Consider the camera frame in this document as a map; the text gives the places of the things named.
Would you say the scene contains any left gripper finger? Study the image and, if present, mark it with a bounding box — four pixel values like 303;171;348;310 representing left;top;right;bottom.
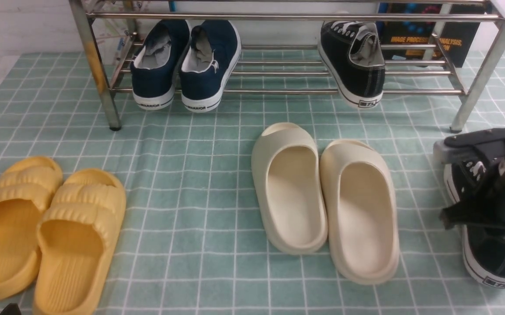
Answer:
0;303;22;315

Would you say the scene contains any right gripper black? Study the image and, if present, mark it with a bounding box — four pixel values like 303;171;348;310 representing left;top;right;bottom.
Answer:
433;128;505;232

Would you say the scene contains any black canvas sneaker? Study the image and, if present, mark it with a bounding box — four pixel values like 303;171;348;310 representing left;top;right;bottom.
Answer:
443;160;505;289
317;21;386;109

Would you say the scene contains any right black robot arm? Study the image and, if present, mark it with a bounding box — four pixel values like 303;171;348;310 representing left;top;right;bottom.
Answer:
433;128;505;235

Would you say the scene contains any steel shoe rack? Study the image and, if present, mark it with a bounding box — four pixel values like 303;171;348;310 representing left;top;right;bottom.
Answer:
69;0;505;133

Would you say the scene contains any left yellow rubber slipper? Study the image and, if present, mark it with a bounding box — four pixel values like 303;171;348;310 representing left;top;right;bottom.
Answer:
0;156;63;300

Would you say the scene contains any yellow rubber slipper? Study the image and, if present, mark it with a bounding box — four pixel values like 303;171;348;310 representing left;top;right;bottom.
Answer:
0;156;63;300
33;169;126;315

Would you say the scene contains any right yellow rubber slipper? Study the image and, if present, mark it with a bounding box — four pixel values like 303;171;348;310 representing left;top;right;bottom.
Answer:
33;169;126;315

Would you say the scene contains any right cream foam slide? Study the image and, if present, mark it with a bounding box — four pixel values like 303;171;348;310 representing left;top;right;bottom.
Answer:
320;138;400;285

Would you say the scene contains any cream foam slide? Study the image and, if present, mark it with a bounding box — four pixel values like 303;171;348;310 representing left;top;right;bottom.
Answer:
320;138;400;285
251;122;328;255

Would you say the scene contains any black image processing book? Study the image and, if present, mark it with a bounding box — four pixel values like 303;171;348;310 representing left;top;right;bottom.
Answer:
376;3;491;68

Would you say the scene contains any left cream foam slide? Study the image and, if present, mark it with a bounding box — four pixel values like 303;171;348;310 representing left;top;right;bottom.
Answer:
251;122;328;255

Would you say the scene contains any green checked tablecloth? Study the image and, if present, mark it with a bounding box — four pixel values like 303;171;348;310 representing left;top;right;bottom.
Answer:
0;52;505;315

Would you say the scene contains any left navy canvas sneaker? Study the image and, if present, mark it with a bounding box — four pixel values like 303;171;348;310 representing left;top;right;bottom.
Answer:
129;19;191;110

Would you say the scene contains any navy canvas sneaker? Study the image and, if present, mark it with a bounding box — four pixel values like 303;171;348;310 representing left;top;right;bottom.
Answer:
179;20;242;113
129;19;191;110

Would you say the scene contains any right navy canvas sneaker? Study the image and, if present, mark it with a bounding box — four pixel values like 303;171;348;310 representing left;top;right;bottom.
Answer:
179;20;242;113

